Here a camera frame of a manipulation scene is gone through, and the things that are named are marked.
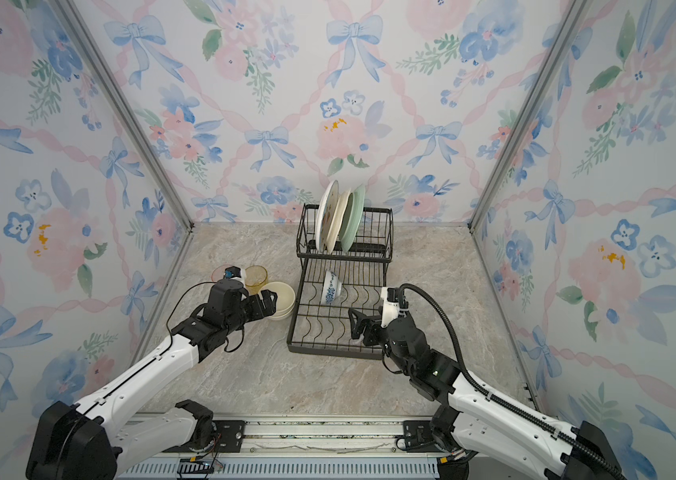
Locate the cream ribbed bowl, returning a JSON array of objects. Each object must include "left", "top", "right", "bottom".
[
  {"left": 262, "top": 281, "right": 295, "bottom": 312},
  {"left": 268, "top": 307, "right": 294, "bottom": 321}
]

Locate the yellow glass cup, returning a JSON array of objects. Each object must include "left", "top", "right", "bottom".
[{"left": 245, "top": 265, "right": 268, "bottom": 295}]

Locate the blue floral bowl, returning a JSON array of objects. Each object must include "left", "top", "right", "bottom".
[{"left": 321, "top": 270, "right": 343, "bottom": 306}]

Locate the white plate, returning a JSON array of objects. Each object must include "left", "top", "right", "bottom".
[{"left": 315, "top": 180, "right": 340, "bottom": 251}]

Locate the pink glass cup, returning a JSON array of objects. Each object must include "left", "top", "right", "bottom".
[{"left": 211, "top": 264, "right": 228, "bottom": 282}]

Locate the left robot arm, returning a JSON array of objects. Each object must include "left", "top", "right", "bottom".
[{"left": 26, "top": 278, "right": 278, "bottom": 479}]

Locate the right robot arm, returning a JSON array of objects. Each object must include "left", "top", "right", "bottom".
[{"left": 349, "top": 309, "right": 625, "bottom": 479}]

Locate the green plate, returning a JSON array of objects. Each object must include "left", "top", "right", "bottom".
[{"left": 339, "top": 185, "right": 367, "bottom": 252}]

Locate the cream plate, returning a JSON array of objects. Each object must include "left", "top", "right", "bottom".
[{"left": 325, "top": 190, "right": 352, "bottom": 254}]

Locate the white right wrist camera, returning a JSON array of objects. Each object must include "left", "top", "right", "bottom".
[{"left": 381, "top": 287, "right": 409, "bottom": 328}]

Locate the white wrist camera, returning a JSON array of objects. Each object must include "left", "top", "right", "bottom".
[
  {"left": 223, "top": 266, "right": 246, "bottom": 286},
  {"left": 381, "top": 287, "right": 409, "bottom": 328}
]

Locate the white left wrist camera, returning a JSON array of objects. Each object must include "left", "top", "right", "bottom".
[{"left": 223, "top": 266, "right": 246, "bottom": 286}]

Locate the black wire dish rack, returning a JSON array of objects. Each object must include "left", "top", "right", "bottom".
[{"left": 287, "top": 204, "right": 394, "bottom": 360}]

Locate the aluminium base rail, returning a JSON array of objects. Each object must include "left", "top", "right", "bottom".
[{"left": 61, "top": 413, "right": 567, "bottom": 480}]

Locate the aluminium corner post left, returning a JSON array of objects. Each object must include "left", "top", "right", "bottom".
[{"left": 49, "top": 0, "right": 194, "bottom": 231}]

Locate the aluminium corner post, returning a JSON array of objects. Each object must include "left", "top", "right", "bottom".
[
  {"left": 49, "top": 0, "right": 194, "bottom": 231},
  {"left": 468, "top": 0, "right": 589, "bottom": 236}
]

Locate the black corrugated cable conduit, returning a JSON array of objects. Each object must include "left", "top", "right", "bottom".
[{"left": 397, "top": 283, "right": 627, "bottom": 480}]

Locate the aluminium corner post right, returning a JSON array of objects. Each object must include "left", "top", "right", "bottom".
[{"left": 468, "top": 0, "right": 589, "bottom": 236}]

